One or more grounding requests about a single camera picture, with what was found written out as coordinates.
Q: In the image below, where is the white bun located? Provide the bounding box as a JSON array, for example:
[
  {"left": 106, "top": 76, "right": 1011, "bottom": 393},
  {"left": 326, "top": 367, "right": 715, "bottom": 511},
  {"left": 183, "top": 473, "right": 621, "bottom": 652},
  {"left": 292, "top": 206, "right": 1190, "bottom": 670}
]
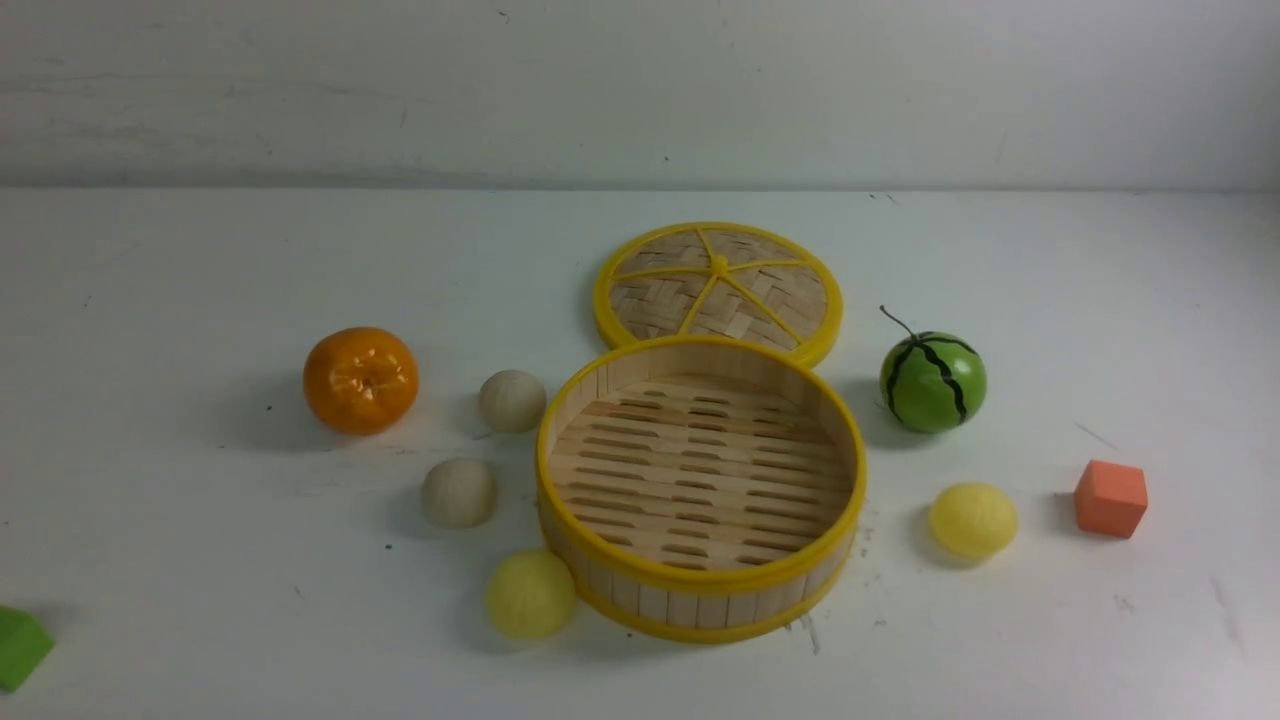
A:
[
  {"left": 420, "top": 457, "right": 498, "bottom": 529},
  {"left": 477, "top": 369, "right": 547, "bottom": 434}
]

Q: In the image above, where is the yellow bun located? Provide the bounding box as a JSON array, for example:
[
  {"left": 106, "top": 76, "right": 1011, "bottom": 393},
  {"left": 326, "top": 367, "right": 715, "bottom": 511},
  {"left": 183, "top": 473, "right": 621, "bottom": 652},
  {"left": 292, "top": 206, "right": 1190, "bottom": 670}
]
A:
[
  {"left": 927, "top": 482, "right": 1019, "bottom": 564},
  {"left": 485, "top": 550, "right": 577, "bottom": 641}
]

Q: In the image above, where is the woven bamboo steamer lid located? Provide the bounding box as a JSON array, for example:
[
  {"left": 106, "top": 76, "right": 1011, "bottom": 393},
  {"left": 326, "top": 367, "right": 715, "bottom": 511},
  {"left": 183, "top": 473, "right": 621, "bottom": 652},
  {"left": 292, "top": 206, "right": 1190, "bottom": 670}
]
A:
[{"left": 591, "top": 222, "right": 844, "bottom": 366}]

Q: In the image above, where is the bamboo steamer tray yellow rim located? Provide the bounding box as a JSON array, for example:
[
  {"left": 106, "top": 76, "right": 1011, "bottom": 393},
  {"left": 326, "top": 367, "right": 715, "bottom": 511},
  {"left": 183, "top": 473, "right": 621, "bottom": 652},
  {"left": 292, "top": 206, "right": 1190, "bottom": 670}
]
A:
[{"left": 535, "top": 336, "right": 868, "bottom": 644}]

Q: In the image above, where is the orange toy tangerine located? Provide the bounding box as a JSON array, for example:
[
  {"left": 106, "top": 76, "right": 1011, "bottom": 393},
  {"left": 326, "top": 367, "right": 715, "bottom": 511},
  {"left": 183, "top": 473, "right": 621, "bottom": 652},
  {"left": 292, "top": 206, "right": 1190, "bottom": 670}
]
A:
[{"left": 303, "top": 325, "right": 420, "bottom": 436}]

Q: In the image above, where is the green toy watermelon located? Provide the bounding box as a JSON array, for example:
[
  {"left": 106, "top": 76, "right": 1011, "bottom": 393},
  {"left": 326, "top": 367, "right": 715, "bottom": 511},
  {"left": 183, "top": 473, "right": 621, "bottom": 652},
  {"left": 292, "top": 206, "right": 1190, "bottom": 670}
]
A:
[{"left": 879, "top": 305, "right": 988, "bottom": 436}]

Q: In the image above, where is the orange foam cube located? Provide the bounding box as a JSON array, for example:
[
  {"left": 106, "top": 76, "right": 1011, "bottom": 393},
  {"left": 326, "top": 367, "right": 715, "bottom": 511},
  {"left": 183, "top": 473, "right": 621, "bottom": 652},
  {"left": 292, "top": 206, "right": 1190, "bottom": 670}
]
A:
[{"left": 1073, "top": 459, "right": 1149, "bottom": 539}]

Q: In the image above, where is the green foam block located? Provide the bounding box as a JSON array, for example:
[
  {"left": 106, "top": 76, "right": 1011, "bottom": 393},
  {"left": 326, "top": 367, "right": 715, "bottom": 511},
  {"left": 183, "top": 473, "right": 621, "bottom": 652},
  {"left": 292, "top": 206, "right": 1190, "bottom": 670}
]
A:
[{"left": 0, "top": 605, "right": 55, "bottom": 693}]

